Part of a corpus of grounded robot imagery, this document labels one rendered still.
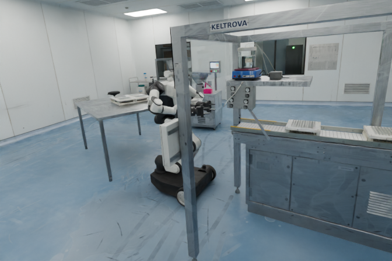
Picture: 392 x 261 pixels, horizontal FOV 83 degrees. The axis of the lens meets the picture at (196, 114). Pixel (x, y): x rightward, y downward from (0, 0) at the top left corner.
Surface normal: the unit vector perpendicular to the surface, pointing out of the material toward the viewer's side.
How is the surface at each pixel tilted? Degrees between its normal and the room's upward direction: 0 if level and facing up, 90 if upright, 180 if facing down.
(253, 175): 90
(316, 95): 90
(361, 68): 90
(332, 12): 90
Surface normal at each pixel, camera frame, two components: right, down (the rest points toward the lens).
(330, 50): -0.36, 0.25
